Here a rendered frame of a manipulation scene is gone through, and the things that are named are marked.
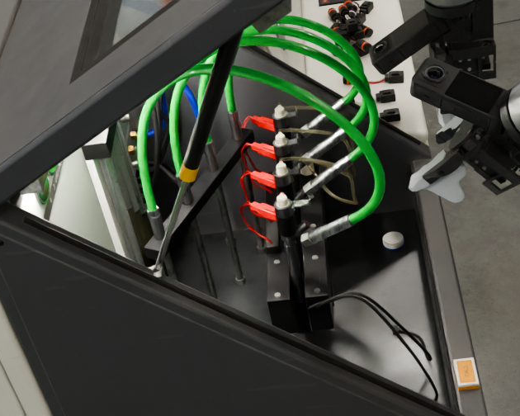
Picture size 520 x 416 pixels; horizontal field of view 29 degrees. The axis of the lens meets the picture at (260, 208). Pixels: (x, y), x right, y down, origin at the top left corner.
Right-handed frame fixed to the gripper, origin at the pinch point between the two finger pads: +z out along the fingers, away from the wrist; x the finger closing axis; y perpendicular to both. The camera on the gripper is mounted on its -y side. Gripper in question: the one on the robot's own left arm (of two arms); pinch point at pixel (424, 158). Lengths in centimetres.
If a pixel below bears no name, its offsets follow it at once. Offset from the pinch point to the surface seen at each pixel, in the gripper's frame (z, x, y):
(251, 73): 9.8, 0.2, -22.9
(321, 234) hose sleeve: 24.4, -4.9, -0.3
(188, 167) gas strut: -2.8, -21.8, -23.2
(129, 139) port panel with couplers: 64, 7, -30
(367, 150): 7.8, 0.6, -4.9
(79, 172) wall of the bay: 37, -14, -33
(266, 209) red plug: 38.7, -0.1, -6.7
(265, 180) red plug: 43.0, 6.0, -8.7
